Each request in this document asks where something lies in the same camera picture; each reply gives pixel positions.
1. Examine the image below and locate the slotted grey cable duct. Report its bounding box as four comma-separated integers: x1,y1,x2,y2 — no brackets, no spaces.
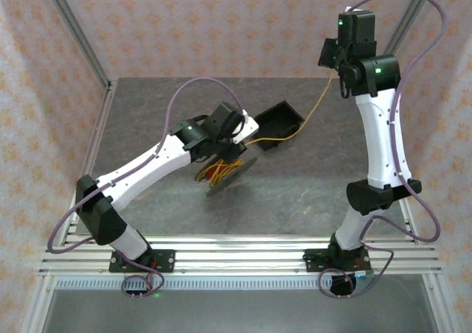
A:
55,276,372,290

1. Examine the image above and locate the wide grooved aluminium rail base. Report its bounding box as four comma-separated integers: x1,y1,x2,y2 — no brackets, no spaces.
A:
38,235,443,277

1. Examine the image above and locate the aluminium lower frame rail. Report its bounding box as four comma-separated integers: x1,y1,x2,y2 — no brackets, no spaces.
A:
20,273,56,333
423,273,462,333

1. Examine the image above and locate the aluminium frame rail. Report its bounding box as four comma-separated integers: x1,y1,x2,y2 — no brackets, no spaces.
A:
423,273,462,333
20,273,56,333
58,82,119,245
400,198,421,245

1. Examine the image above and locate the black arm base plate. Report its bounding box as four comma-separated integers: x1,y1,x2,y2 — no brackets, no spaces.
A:
304,248,371,273
109,249,176,274

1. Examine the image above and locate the grey metal sheet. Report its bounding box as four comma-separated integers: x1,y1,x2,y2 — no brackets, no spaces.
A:
43,287,442,333

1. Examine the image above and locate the aluminium frame post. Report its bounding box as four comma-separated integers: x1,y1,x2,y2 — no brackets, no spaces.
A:
39,0,114,91
386,0,440,63

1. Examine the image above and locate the thin yellow cable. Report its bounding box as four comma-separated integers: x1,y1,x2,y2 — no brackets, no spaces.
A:
195,73,335,183
195,158,243,183

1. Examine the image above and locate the black plastic bin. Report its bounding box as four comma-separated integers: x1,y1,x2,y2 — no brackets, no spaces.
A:
254,99,305,153

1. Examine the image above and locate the grey perforated cable spool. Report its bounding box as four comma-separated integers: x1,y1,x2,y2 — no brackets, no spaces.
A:
194,155,259,198

